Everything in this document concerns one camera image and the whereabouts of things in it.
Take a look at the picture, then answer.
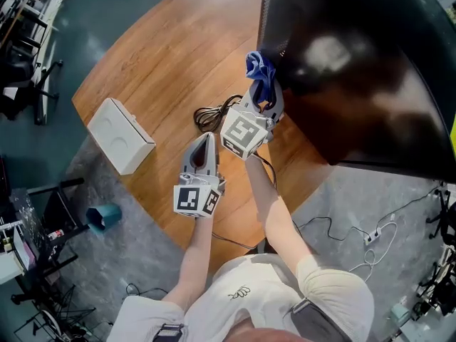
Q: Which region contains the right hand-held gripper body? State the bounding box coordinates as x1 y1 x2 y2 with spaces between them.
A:
219 105 283 162

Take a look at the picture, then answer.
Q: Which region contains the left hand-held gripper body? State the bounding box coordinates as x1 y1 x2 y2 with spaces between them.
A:
173 172 227 219

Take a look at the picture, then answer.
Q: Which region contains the blue cleaning cloth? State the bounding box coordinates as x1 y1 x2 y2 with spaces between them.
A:
244 51 277 103

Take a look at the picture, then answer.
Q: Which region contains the large black monitor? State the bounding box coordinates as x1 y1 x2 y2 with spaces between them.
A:
255 0 456 185

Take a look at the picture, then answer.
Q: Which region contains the person's right forearm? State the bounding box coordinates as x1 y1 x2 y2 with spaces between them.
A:
244 155 318 295

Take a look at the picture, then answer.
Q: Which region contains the person's left forearm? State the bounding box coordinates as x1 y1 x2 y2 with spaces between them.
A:
162 216 214 311

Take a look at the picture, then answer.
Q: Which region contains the white cardboard box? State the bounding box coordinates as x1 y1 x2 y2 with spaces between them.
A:
87 97 157 176

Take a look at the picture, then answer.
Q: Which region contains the teal waste bin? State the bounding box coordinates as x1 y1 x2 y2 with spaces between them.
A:
85 203 123 237

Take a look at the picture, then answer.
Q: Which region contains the white t-shirt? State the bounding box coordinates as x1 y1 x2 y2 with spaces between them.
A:
113 253 375 342

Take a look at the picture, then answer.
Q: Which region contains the black metal side table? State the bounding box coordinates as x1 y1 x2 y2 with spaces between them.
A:
0 178 90 288

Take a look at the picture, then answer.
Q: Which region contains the white power strip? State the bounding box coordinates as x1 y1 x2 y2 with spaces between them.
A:
363 228 384 245

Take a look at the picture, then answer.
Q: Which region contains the black office chair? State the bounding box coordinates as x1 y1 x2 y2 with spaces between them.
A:
0 39 63 126

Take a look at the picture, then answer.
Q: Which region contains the black swivel chair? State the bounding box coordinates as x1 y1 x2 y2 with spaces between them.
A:
425 182 456 245

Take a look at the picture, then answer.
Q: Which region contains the small teal box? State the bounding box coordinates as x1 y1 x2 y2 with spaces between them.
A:
390 303 410 323

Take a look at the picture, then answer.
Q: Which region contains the black power cord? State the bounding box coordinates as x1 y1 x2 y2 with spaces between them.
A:
194 94 278 251

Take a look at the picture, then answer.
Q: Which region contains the black floor cable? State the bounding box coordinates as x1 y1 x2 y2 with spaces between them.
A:
295 187 442 242

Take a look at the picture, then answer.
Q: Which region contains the black left harness strap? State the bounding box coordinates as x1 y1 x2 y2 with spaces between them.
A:
152 322 186 342

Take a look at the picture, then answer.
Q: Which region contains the black harness strap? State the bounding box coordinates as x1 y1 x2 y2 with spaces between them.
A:
152 322 186 342
290 297 352 342

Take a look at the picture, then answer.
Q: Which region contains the black right harness strap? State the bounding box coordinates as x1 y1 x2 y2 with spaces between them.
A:
290 297 352 342

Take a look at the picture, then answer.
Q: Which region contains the white floor cable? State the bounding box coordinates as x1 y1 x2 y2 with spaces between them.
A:
348 214 398 283

